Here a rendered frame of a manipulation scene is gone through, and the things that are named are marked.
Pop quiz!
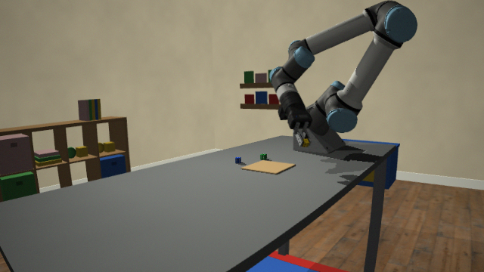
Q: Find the tan flat mat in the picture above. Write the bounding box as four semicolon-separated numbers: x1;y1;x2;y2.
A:
241;160;296;175

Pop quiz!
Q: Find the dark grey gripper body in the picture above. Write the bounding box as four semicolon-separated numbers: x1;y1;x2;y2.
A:
276;83;312;129

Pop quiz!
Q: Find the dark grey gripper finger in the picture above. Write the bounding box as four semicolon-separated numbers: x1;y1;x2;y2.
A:
293;122;304;147
302;122;312;146

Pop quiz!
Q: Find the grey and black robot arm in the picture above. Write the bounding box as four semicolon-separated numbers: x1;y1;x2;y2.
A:
270;0;417;136

